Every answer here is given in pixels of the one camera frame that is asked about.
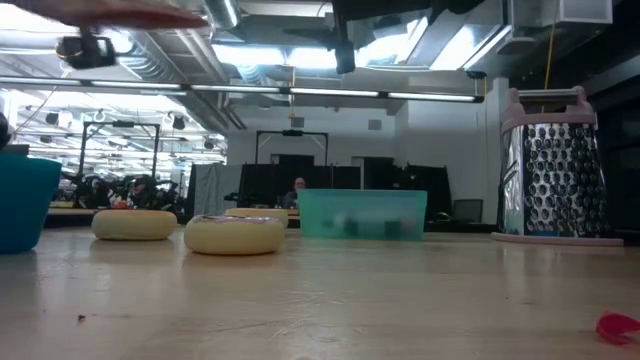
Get black ceiling cable reel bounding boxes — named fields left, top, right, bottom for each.
left=55, top=37, right=81, bottom=66

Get yellow hanging cable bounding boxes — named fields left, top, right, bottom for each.
left=542, top=0, right=560, bottom=91

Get black background station frame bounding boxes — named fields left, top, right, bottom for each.
left=77, top=121, right=162, bottom=206
left=254, top=129, right=330, bottom=166

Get pink frosted toy donut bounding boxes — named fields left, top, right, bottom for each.
left=183, top=214, right=287, bottom=257

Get teal translucent plastic tray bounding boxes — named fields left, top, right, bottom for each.
left=297, top=188, right=429, bottom=243

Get long overhead light bar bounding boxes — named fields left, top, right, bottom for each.
left=0, top=74, right=485, bottom=105

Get black partition wall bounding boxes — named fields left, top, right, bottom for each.
left=237, top=153, right=454, bottom=226

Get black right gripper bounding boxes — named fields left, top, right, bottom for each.
left=329, top=0, right=436, bottom=75

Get yellow round sponge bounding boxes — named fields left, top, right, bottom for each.
left=90, top=208, right=179, bottom=242

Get black background robot arms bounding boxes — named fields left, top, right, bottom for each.
left=64, top=171, right=179, bottom=210

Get person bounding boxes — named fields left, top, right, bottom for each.
left=281, top=176, right=307, bottom=210

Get red snack packet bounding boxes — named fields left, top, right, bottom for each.
left=14, top=0, right=210, bottom=30

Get pink metal box grater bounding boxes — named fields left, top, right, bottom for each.
left=490, top=85, right=625, bottom=248

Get white ceiling air unit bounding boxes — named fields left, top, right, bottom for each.
left=509, top=0, right=614, bottom=29

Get silver spiral air duct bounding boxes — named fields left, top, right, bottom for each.
left=199, top=0, right=241, bottom=30

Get red plastic scrap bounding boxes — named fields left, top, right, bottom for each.
left=594, top=311, right=640, bottom=347

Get grey curtain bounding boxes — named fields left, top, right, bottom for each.
left=187, top=163, right=244, bottom=217

